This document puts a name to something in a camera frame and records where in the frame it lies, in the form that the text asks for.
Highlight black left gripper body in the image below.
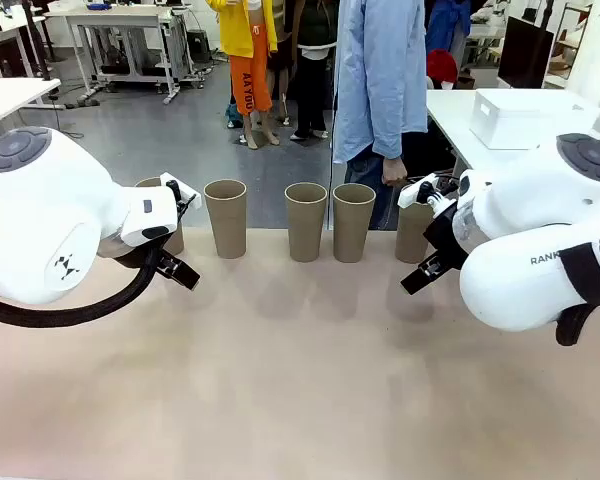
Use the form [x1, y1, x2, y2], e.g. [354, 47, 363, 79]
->
[122, 243, 165, 269]

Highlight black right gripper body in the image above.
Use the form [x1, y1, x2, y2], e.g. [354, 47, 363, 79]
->
[423, 204, 469, 269]

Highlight brown paper cup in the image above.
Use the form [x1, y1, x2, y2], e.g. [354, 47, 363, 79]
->
[332, 183, 377, 264]
[394, 197, 437, 265]
[203, 179, 248, 260]
[134, 177, 186, 256]
[284, 182, 328, 263]

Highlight white plastic basket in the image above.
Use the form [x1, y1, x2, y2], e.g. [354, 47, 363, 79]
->
[469, 88, 600, 150]

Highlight person's left forearm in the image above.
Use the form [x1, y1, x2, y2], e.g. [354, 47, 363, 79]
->
[372, 84, 429, 161]

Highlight person's left hand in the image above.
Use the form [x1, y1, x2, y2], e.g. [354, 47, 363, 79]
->
[382, 157, 409, 188]

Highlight large white table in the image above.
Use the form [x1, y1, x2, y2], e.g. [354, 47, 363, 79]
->
[424, 88, 600, 201]

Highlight person in blue shirt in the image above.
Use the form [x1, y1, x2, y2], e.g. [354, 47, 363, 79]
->
[332, 0, 429, 231]

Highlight small white side table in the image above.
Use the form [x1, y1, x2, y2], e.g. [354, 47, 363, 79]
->
[0, 78, 62, 139]

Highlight black monitor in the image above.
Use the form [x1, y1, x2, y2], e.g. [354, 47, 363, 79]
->
[497, 15, 555, 90]

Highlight mannequin yellow jacket orange trousers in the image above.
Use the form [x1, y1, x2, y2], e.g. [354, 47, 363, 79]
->
[204, 0, 281, 151]

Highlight mannequin in black clothes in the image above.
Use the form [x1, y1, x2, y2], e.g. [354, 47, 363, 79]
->
[279, 0, 339, 141]

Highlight blue hanging jacket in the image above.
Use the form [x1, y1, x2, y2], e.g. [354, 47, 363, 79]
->
[427, 0, 474, 61]

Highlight black computer tower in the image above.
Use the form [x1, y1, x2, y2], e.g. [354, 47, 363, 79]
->
[186, 29, 212, 64]

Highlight wooden shelf with cardboard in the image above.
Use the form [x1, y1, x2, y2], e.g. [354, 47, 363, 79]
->
[549, 2, 594, 81]

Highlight black stand pole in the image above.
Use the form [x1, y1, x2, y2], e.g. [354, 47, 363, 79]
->
[22, 0, 54, 82]

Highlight white desk with dark drawers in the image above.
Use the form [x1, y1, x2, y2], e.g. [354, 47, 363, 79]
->
[0, 9, 49, 80]

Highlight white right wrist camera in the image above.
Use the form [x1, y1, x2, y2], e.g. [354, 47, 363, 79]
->
[398, 172, 456, 214]

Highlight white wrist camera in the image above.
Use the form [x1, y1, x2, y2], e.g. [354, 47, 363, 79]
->
[159, 172, 202, 221]
[398, 172, 456, 214]

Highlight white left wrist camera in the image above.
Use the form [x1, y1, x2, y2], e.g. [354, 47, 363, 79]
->
[159, 172, 202, 221]

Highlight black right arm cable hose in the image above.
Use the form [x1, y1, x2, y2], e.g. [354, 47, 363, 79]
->
[554, 242, 600, 347]

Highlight black floor cable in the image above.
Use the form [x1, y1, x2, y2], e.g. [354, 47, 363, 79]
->
[52, 92, 86, 141]

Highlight grey frame workshop desk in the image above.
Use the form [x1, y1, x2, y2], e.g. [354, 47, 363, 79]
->
[44, 2, 194, 105]

